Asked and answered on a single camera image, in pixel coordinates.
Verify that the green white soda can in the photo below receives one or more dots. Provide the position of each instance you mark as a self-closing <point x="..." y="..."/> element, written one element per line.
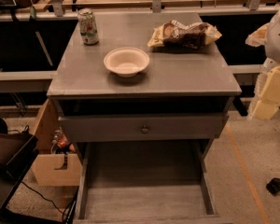
<point x="87" y="26"/>

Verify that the wooden box on floor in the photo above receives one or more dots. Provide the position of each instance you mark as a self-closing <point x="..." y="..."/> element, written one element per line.
<point x="51" y="168"/>

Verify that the brown chip bag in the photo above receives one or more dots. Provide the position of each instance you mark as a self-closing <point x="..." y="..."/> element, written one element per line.
<point x="193" y="36"/>

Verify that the grey upper drawer with knob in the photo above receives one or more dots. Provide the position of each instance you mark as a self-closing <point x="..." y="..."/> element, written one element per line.
<point x="139" y="128"/>

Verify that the black office chair base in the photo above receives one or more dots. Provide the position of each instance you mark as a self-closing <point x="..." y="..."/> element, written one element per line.
<point x="274" y="186"/>

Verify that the black equipment on left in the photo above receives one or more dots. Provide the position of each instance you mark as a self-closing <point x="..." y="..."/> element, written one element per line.
<point x="17" y="154"/>

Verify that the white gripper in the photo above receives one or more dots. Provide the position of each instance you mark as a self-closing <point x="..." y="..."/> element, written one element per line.
<point x="278" y="39"/>

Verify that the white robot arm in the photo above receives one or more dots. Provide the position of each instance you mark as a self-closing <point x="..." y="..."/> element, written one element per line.
<point x="268" y="36"/>

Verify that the grey open middle drawer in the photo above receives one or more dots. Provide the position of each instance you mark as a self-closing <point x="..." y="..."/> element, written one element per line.
<point x="149" y="182"/>

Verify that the grey metal rail frame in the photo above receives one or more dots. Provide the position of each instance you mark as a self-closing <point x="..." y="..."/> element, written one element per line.
<point x="63" y="12"/>

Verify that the white paper bowl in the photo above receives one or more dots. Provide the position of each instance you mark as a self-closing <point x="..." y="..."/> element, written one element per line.
<point x="126" y="62"/>

